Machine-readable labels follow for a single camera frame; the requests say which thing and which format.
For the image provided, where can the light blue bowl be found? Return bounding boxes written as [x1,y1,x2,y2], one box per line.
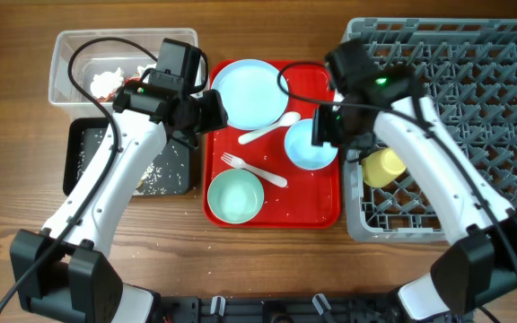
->
[284,118,338,170]

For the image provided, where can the yellow plastic cup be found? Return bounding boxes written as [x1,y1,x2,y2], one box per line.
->
[362,148,407,188]

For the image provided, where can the red snack wrapper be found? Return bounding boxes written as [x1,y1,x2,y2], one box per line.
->
[102,77,140,102]

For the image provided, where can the food leftovers with rice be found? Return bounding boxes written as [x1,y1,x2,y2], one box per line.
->
[134,162,167,196]

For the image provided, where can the small white napkin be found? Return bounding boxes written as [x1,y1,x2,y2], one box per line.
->
[90,67,124,99]

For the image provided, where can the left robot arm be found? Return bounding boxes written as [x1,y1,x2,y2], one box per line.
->
[10,81,227,322]

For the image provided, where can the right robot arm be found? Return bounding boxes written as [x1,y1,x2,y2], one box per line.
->
[312,67,517,321]

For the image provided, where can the black waste tray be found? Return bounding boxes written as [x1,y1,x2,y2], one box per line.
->
[63,118,191,196]

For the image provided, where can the grey dishwasher rack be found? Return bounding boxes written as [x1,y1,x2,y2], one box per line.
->
[343,18,517,243]

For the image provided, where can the light blue plate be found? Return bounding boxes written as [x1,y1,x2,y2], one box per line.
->
[211,59,289,131]

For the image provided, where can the white plastic spoon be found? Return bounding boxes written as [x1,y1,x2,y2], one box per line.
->
[238,111,302,144]

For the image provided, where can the white plastic fork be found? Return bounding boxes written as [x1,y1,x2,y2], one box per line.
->
[221,153,288,188]

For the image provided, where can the red serving tray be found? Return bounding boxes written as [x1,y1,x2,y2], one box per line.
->
[203,60,341,229]

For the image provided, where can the mint green bowl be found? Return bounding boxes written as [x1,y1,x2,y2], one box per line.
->
[206,169,264,224]

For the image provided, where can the clear plastic bin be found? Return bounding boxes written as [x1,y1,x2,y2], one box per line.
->
[48,28,198,120]

